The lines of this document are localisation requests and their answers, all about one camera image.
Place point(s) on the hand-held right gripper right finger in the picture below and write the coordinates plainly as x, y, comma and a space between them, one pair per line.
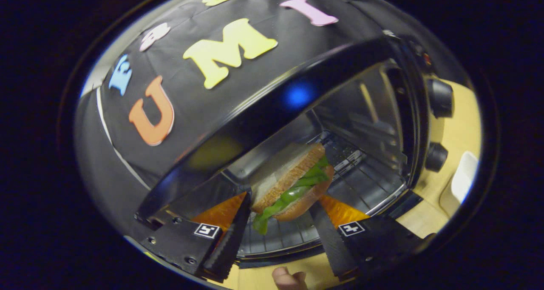
329, 243

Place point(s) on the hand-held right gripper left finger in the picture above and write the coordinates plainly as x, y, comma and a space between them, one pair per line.
231, 247

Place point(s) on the lettuce sandwich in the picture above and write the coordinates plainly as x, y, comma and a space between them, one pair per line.
293, 179

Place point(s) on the black electric oven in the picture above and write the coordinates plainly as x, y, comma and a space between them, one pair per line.
263, 107

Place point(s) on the white divided plate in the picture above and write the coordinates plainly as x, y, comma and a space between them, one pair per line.
463, 179

